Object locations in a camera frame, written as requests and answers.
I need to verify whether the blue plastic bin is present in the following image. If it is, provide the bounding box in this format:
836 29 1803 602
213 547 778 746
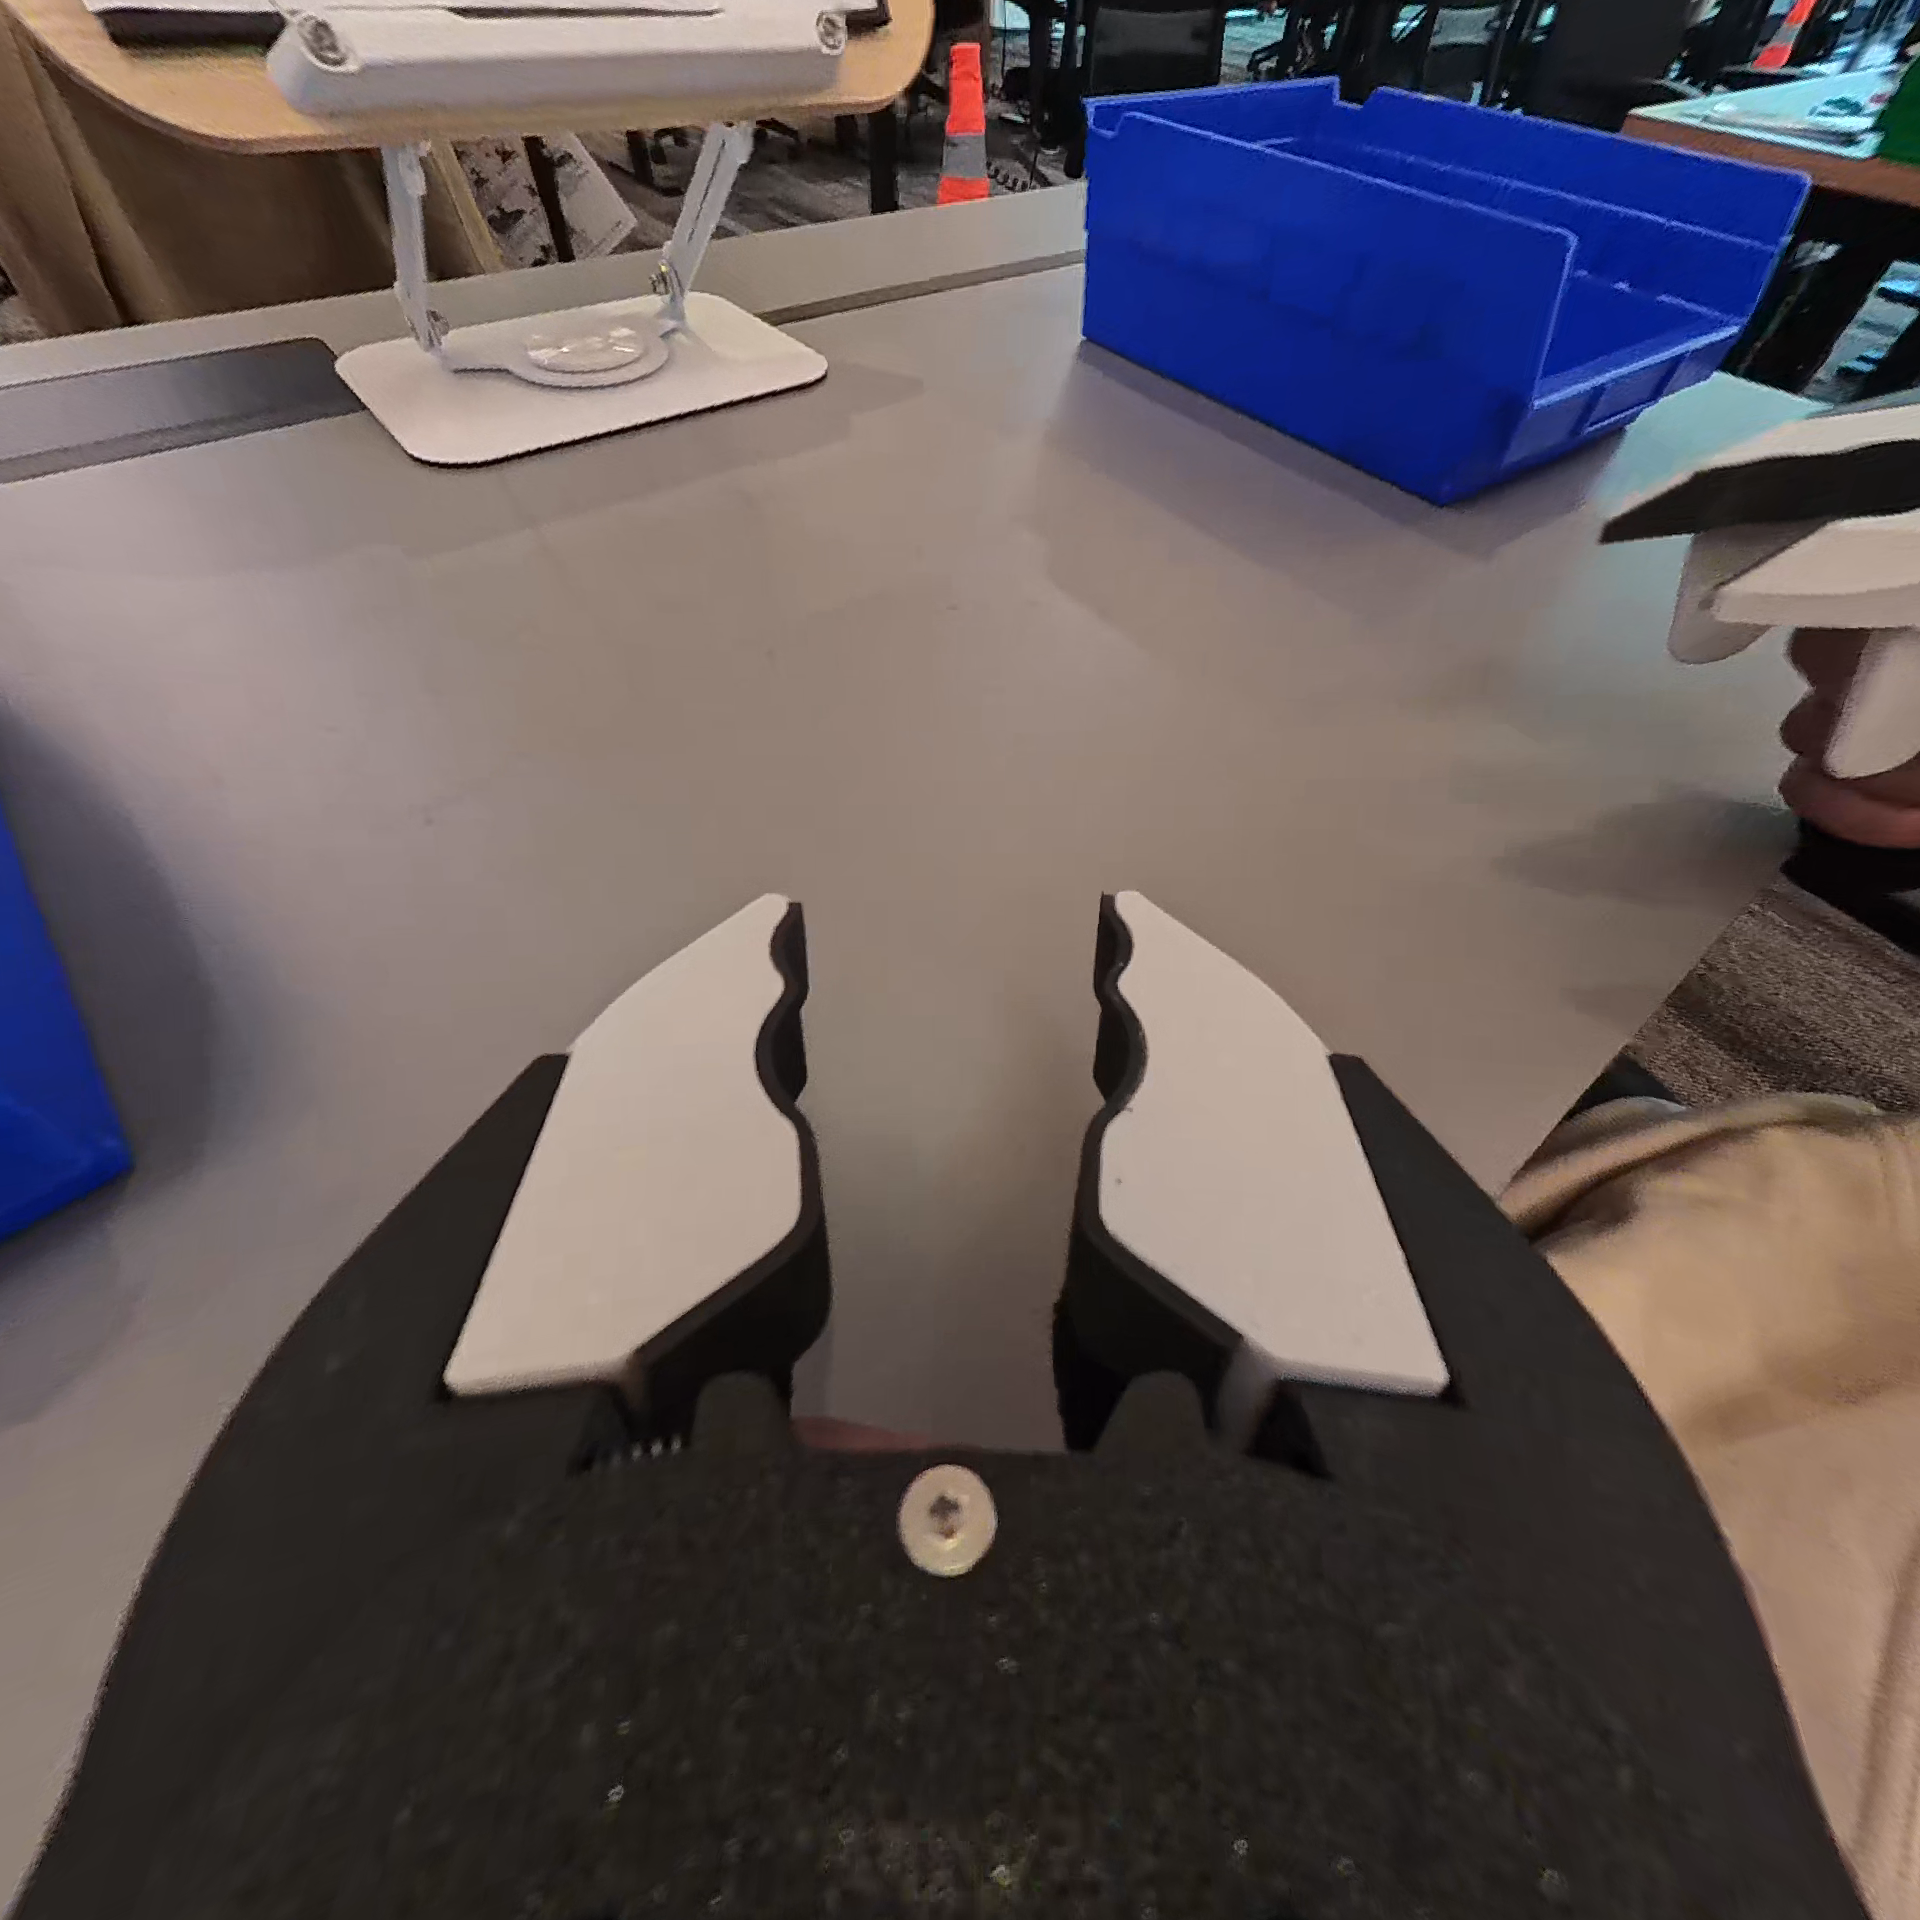
1083 79 1812 507
0 795 137 1244

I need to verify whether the orange traffic cone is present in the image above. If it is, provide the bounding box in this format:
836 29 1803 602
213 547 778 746
938 42 993 208

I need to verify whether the person's black chair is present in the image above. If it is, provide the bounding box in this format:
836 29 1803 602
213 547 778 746
1786 824 1920 953

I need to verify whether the long wooden desk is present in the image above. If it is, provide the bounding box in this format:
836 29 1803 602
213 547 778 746
1622 66 1920 203

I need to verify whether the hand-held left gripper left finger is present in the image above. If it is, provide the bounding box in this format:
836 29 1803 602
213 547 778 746
442 891 834 1401

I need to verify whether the white folding stand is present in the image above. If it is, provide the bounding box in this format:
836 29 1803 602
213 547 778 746
268 0 853 467

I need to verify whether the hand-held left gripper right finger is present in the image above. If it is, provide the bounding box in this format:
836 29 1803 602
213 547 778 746
1053 889 1454 1445

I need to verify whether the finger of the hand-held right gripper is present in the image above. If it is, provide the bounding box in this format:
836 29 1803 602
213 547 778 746
1710 509 1920 785
1598 403 1920 666

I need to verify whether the brown fabric cover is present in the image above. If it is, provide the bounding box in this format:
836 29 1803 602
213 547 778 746
0 16 497 339

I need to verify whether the person's right hand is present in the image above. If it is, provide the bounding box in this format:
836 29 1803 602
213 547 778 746
1776 623 1920 852

